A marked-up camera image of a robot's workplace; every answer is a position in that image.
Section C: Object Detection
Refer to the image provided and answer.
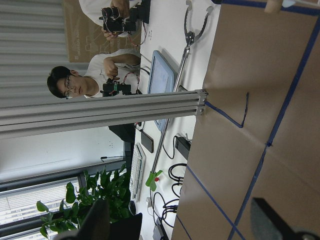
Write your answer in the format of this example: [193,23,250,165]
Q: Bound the cardboard box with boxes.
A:
[62,0,142,63]

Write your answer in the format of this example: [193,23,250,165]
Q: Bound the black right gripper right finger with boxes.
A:
[250,197,295,240]

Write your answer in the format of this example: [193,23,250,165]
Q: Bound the person in white hoodie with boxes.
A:
[78,0,141,41]

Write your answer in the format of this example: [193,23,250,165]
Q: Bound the blue teach pendant tablet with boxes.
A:
[147,49,175,132]

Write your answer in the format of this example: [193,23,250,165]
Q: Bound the metal reacher grabber tool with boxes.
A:
[145,0,214,192]

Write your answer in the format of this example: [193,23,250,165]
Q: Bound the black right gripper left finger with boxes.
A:
[75,199,110,240]

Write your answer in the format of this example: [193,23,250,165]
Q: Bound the person in white shirt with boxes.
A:
[47,49,141,99]

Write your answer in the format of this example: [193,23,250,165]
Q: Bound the black power adapter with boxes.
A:
[174,136,191,160]

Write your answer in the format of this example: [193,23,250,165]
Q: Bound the white computer keyboard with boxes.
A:
[129,142,146,202]

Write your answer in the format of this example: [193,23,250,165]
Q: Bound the large leafy green plant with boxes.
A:
[36,164,132,239]

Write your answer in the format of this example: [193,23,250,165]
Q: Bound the aluminium frame post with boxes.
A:
[0,89,208,139]

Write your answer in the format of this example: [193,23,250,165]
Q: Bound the black smartphone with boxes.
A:
[140,131,154,153]

